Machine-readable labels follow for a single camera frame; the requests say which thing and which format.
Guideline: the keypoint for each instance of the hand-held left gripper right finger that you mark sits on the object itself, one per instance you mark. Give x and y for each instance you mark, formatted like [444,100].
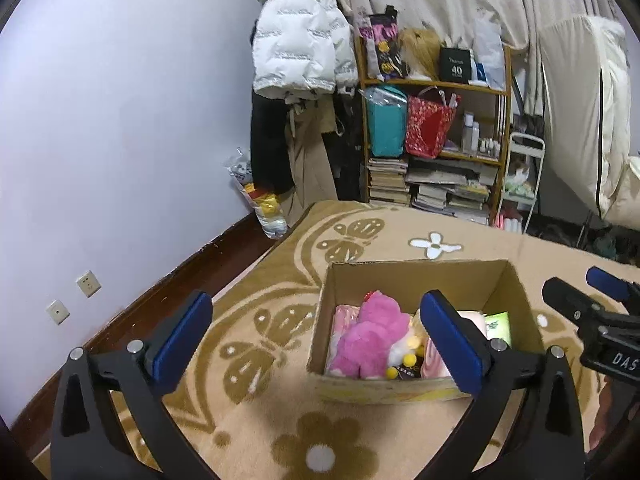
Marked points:
[452,345]

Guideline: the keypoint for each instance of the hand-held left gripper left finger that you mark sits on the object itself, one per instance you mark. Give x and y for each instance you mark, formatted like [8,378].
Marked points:
[182,340]

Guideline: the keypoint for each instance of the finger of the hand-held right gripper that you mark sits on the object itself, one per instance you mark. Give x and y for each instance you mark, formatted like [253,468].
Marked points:
[575,305]
[612,282]

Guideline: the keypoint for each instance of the pink swirl roll plush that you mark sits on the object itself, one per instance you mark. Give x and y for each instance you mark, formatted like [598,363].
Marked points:
[432,362]

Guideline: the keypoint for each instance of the green tissue pack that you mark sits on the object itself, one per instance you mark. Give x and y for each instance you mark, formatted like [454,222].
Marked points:
[497,327]

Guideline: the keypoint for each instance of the black tissue pack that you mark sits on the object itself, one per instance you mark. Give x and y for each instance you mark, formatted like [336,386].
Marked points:
[409,371]

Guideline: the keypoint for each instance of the yellow white plush duck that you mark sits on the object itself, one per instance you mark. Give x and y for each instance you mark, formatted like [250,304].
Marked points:
[400,352]

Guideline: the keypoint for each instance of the pink plush toy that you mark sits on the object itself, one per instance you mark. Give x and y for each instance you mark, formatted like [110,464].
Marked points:
[370,340]

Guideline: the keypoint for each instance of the printed cardboard box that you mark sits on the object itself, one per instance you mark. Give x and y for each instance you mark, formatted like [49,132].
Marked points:
[375,280]

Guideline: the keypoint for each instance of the pink tissue pack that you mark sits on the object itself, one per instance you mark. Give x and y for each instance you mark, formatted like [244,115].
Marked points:
[345,320]

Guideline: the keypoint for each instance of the person's right hand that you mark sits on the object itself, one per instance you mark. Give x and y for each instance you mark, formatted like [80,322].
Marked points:
[601,415]

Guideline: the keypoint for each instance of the white metal cart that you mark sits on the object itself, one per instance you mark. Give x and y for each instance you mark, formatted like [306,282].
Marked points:
[525,180]

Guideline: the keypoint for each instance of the beige butterfly patterned rug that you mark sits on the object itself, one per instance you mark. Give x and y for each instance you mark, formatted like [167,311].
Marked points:
[280,435]

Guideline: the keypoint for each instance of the clear plastic water bottle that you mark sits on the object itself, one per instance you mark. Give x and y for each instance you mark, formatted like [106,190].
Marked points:
[272,217]

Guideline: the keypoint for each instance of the stack of books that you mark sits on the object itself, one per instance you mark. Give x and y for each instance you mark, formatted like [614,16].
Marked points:
[387,180]
[450,190]

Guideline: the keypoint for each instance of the white bedding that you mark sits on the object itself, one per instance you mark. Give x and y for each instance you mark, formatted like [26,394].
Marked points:
[580,110]

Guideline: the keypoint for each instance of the white plastic bottle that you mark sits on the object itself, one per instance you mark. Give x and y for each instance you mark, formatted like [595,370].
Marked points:
[468,132]
[476,137]

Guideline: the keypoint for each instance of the wooden shelf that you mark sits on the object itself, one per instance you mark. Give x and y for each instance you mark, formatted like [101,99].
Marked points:
[505,110]

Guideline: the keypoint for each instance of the black hanging clothes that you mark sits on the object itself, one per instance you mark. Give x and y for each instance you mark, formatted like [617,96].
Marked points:
[350,150]
[267,145]

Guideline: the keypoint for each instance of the red patterned bag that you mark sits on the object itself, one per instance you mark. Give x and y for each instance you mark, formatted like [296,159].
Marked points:
[427,127]

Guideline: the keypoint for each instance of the beige hanging coat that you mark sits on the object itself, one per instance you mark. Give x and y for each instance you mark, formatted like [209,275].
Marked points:
[310,160]

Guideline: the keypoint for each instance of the teal bag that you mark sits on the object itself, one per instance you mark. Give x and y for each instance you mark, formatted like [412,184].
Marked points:
[386,125]

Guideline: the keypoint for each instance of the white plastic bag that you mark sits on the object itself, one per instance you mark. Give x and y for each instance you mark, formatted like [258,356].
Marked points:
[490,50]

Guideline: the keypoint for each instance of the black box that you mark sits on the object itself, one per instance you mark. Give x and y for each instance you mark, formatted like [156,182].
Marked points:
[456,66]

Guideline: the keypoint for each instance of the blond wig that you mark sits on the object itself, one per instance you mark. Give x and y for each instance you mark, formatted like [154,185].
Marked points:
[420,52]

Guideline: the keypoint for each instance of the purple patterned black pouch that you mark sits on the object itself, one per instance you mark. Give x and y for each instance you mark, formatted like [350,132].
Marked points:
[380,45]

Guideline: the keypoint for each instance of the white puffer jacket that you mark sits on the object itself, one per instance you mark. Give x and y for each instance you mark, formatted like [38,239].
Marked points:
[295,35]

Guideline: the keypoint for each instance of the white wall outlet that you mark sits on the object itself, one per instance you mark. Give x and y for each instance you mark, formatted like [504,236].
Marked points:
[88,284]
[57,312]

